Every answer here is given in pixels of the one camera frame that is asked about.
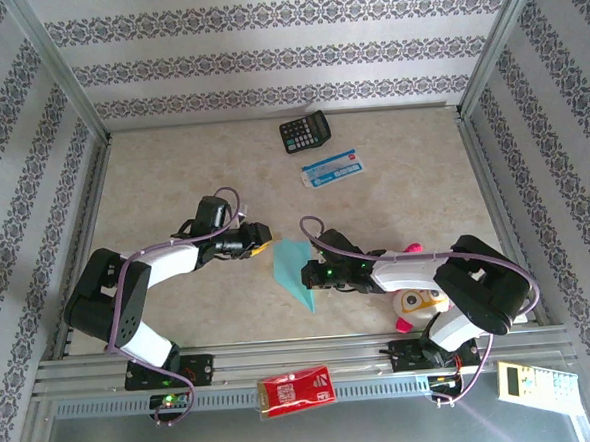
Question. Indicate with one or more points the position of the light blue cloth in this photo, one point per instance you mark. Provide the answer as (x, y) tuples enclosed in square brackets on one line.
[(290, 266)]

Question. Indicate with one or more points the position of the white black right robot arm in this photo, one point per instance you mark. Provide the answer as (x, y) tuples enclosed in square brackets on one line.
[(484, 284)]

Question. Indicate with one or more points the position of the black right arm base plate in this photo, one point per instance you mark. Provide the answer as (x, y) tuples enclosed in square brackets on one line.
[(402, 358)]

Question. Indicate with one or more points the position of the aluminium back rail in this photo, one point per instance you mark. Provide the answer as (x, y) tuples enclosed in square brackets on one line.
[(194, 123)]

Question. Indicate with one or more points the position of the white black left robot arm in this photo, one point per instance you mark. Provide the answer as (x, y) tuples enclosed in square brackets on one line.
[(167, 263)]

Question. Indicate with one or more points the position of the black desk calculator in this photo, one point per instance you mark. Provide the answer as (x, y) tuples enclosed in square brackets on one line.
[(302, 133)]

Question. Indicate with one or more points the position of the beige remote control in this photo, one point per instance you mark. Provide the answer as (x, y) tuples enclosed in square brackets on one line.
[(515, 383)]

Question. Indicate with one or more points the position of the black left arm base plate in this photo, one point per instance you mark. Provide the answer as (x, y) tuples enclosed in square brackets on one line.
[(199, 369)]

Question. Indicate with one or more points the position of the white pink plush toy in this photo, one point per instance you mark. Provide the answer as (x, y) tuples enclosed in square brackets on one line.
[(417, 303)]

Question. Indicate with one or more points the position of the blue white flat packet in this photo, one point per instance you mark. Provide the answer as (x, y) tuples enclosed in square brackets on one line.
[(334, 168)]

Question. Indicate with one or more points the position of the aluminium frame post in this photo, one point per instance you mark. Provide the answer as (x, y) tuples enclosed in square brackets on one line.
[(61, 70), (500, 43)]

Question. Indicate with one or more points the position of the red printed packet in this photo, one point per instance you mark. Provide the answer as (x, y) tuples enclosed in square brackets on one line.
[(295, 391)]

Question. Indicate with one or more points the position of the aluminium side rail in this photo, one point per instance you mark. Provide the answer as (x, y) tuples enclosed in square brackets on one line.
[(94, 193), (486, 169)]

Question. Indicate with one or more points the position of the aluminium mounting rail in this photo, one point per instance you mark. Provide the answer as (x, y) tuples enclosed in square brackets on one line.
[(283, 354)]

